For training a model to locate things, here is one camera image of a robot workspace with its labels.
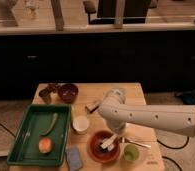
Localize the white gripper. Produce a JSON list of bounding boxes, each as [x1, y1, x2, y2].
[[101, 123, 126, 151]]

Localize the black dish brush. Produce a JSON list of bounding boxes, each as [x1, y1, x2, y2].
[[95, 143, 108, 153]]

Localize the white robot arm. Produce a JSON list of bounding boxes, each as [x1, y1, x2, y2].
[[98, 88, 195, 137]]

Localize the dark red bowl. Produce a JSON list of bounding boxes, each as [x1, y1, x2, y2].
[[58, 83, 78, 104]]

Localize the metal spoon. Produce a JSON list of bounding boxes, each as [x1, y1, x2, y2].
[[120, 137, 151, 148]]

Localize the green cup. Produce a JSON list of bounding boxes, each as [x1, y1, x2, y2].
[[123, 144, 140, 162]]

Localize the white cup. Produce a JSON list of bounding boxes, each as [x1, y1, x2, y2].
[[72, 116, 90, 134]]

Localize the black and white eraser block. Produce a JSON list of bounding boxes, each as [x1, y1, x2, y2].
[[85, 100, 101, 113]]

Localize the blue sponge near tray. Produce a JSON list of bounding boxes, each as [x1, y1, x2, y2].
[[66, 146, 83, 171]]

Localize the green chili pepper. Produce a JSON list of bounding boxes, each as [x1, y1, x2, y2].
[[41, 113, 58, 136]]

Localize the orange peach fruit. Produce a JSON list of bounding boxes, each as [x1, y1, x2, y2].
[[38, 138, 52, 154]]

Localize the green plastic tray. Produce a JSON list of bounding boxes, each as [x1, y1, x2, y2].
[[7, 104, 71, 167]]

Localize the dark brown toy object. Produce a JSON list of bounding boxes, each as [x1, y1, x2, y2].
[[47, 83, 59, 93]]

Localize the dark metal cup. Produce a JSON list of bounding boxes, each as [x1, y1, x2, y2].
[[39, 90, 51, 104]]

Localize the blue device on floor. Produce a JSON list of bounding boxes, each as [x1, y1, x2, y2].
[[176, 92, 195, 105]]

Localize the black cable on floor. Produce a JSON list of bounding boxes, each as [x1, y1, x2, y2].
[[156, 137, 190, 151]]

